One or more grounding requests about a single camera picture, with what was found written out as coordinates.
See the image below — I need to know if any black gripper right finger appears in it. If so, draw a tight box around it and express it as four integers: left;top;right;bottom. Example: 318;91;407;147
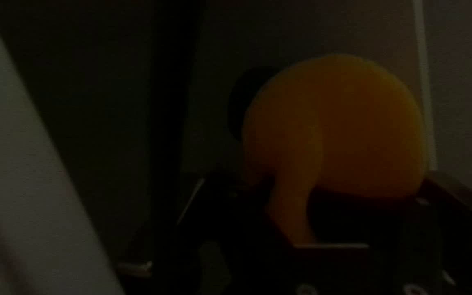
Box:
366;171;472;295

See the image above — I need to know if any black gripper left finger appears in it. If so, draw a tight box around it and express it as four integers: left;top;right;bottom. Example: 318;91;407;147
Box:
117;171;297;295

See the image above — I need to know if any blue detergent bottle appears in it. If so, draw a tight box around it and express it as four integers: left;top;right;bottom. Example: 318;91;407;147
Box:
226;65;281;139

